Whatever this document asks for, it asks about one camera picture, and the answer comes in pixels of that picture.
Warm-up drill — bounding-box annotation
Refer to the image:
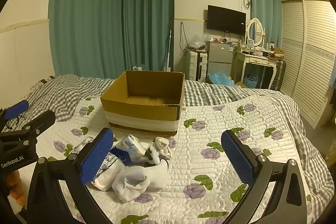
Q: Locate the floral print cloth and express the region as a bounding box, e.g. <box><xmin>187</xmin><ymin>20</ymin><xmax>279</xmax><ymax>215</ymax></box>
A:
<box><xmin>69</xmin><ymin>136</ymin><xmax>125</xmax><ymax>191</ymax></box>

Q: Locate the clear plastic bag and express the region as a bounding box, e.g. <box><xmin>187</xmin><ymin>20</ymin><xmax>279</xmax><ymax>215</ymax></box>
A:
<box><xmin>188</xmin><ymin>34</ymin><xmax>210</xmax><ymax>50</ymax></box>

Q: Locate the white suitcase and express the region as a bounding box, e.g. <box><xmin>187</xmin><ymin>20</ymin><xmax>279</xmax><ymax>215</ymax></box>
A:
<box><xmin>185</xmin><ymin>50</ymin><xmax>209</xmax><ymax>81</ymax></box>

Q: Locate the teal curtain beside corner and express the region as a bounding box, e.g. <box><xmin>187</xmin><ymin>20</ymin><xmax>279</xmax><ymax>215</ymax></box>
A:
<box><xmin>122</xmin><ymin>0</ymin><xmax>175</xmax><ymax>77</ymax></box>

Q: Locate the brown patterned pillow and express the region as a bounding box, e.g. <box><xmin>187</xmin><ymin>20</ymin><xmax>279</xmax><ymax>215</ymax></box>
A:
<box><xmin>29</xmin><ymin>76</ymin><xmax>55</xmax><ymax>93</ymax></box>

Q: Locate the narrow teal curtain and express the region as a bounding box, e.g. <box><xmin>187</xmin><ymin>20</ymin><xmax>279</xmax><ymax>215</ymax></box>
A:
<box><xmin>248</xmin><ymin>0</ymin><xmax>282</xmax><ymax>48</ymax></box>

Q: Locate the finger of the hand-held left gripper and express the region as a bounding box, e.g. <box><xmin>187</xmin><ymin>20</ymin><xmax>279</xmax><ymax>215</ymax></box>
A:
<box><xmin>0</xmin><ymin>100</ymin><xmax>30</xmax><ymax>132</ymax></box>
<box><xmin>0</xmin><ymin>110</ymin><xmax>56</xmax><ymax>146</ymax></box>

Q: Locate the wide teal curtain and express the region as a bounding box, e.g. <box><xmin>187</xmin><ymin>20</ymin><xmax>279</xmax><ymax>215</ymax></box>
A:
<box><xmin>49</xmin><ymin>0</ymin><xmax>125</xmax><ymax>80</ymax></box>

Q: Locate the white upright mop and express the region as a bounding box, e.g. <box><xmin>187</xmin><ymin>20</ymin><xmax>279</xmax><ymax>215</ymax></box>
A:
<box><xmin>164</xmin><ymin>19</ymin><xmax>174</xmax><ymax>72</ymax></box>

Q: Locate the grey small fridge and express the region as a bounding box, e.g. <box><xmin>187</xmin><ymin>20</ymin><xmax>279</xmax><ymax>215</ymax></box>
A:
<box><xmin>207</xmin><ymin>40</ymin><xmax>235</xmax><ymax>77</ymax></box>

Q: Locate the small curled white sock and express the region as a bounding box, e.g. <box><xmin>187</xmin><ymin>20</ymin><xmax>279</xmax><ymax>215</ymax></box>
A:
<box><xmin>149</xmin><ymin>136</ymin><xmax>173</xmax><ymax>165</ymax></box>

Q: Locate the dark suitcase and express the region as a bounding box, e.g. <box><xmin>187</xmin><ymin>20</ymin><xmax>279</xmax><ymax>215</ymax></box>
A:
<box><xmin>270</xmin><ymin>60</ymin><xmax>286</xmax><ymax>90</ymax></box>

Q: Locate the blue plastic bag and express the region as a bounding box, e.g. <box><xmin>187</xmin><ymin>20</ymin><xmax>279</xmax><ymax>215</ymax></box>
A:
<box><xmin>207</xmin><ymin>69</ymin><xmax>234</xmax><ymax>86</ymax></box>

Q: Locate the white dressing table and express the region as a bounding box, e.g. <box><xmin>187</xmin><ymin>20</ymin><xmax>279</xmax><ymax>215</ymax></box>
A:
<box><xmin>234</xmin><ymin>49</ymin><xmax>282</xmax><ymax>89</ymax></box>

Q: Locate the black wall television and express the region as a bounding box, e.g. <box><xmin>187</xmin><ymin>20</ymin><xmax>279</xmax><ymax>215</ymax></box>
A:
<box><xmin>206</xmin><ymin>5</ymin><xmax>247</xmax><ymax>35</ymax></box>

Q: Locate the white blue tissue pack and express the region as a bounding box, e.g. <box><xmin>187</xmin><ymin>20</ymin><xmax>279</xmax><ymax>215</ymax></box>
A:
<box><xmin>109</xmin><ymin>135</ymin><xmax>148</xmax><ymax>165</ymax></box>

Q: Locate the blue basket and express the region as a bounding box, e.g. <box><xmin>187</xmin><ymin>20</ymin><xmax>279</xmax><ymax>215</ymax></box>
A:
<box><xmin>243</xmin><ymin>74</ymin><xmax>259</xmax><ymax>88</ymax></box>

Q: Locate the oval white mirror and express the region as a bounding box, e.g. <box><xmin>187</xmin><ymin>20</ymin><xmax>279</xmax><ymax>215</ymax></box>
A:
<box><xmin>247</xmin><ymin>18</ymin><xmax>264</xmax><ymax>47</ymax></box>

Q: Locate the person's left hand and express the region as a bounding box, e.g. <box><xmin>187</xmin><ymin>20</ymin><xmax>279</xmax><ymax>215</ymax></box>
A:
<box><xmin>7</xmin><ymin>170</ymin><xmax>25</xmax><ymax>207</ymax></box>

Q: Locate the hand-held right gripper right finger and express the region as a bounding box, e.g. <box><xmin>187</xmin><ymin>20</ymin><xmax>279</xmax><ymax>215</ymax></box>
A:
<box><xmin>221</xmin><ymin>130</ymin><xmax>308</xmax><ymax>224</ymax></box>

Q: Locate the floral quilt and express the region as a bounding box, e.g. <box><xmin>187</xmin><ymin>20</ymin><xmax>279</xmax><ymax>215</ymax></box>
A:
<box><xmin>26</xmin><ymin>94</ymin><xmax>336</xmax><ymax>224</ymax></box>

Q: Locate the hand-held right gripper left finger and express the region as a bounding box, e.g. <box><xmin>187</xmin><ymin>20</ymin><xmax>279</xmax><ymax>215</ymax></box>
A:
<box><xmin>26</xmin><ymin>127</ymin><xmax>114</xmax><ymax>224</ymax></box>

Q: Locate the hanging wall cable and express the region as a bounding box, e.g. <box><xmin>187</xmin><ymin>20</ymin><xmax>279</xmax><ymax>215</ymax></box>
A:
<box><xmin>180</xmin><ymin>22</ymin><xmax>190</xmax><ymax>52</ymax></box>

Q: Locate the large white sock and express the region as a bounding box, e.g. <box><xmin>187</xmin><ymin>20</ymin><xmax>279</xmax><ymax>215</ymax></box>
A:
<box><xmin>112</xmin><ymin>160</ymin><xmax>169</xmax><ymax>201</ymax></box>

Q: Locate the white louvered wardrobe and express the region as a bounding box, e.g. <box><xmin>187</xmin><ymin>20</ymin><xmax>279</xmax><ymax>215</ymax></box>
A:
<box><xmin>281</xmin><ymin>0</ymin><xmax>336</xmax><ymax>127</ymax></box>

